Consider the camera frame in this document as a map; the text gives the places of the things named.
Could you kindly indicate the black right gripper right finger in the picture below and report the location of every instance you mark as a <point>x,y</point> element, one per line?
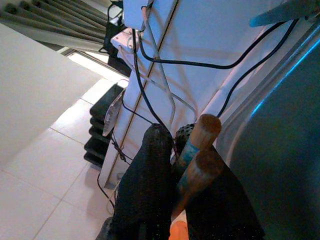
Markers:
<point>225,212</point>

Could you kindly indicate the stainless steel sink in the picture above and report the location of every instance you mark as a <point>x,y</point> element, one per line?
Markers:
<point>287,150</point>

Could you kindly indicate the black battery charger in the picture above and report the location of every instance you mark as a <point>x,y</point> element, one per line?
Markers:
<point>117,65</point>

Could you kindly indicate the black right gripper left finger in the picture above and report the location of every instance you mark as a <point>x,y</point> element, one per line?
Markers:
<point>145,187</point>

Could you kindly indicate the black power adapter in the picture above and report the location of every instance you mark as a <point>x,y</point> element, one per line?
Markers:
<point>96,147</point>

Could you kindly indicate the grey slatted blind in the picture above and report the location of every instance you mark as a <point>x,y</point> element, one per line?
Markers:
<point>50,20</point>

